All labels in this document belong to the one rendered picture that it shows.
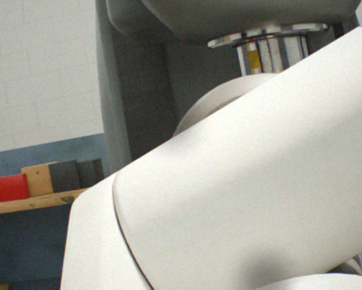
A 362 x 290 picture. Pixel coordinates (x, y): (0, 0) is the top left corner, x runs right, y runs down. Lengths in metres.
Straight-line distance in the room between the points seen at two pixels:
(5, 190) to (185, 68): 3.53
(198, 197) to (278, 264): 0.03
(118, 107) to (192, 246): 0.64
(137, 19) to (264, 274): 0.39
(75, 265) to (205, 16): 0.22
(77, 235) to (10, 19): 4.71
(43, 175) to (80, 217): 4.09
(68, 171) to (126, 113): 3.42
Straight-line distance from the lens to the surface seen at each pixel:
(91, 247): 0.19
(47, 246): 4.88
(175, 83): 0.82
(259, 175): 0.19
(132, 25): 0.56
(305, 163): 0.19
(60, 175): 4.24
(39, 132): 4.80
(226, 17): 0.38
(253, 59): 0.43
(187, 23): 0.39
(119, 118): 0.82
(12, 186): 4.27
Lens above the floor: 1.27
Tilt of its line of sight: 3 degrees down
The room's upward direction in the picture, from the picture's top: 10 degrees counter-clockwise
